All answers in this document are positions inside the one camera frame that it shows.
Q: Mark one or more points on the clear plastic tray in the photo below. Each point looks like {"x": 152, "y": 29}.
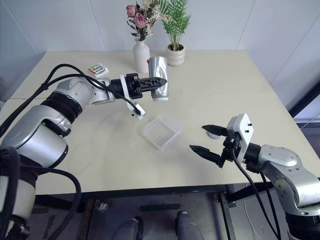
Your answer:
{"x": 161, "y": 131}

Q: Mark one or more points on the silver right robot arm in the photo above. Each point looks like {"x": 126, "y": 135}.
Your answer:
{"x": 287, "y": 170}

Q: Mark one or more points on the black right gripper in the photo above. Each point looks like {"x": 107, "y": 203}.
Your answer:
{"x": 230, "y": 147}

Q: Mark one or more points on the dark grey rounded shape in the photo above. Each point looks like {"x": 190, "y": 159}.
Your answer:
{"x": 188, "y": 227}
{"x": 127, "y": 230}

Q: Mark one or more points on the white ribbed plant pot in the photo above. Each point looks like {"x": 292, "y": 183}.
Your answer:
{"x": 175, "y": 57}

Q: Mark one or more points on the green battery pack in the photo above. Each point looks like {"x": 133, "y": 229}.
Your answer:
{"x": 98, "y": 69}

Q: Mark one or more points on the dried flower bouquet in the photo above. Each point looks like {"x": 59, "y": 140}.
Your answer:
{"x": 142, "y": 17}

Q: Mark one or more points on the green potted plant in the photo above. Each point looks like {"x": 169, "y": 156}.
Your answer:
{"x": 176, "y": 22}

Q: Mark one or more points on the white ceramic vase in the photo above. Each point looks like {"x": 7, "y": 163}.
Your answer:
{"x": 141, "y": 57}

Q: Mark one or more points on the silver foil pouch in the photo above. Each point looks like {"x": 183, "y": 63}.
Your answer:
{"x": 160, "y": 68}

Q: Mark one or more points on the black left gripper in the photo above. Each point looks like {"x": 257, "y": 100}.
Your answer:
{"x": 133, "y": 86}

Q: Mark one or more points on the black metal table frame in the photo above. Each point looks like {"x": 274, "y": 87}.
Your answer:
{"x": 150, "y": 191}

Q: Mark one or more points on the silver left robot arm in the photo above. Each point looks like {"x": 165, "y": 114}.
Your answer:
{"x": 45, "y": 120}

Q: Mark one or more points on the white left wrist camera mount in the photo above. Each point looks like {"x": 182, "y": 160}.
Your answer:
{"x": 138, "y": 111}

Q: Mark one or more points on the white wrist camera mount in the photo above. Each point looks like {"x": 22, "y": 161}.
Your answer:
{"x": 138, "y": 111}
{"x": 241, "y": 125}

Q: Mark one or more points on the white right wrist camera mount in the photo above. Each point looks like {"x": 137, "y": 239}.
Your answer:
{"x": 241, "y": 125}

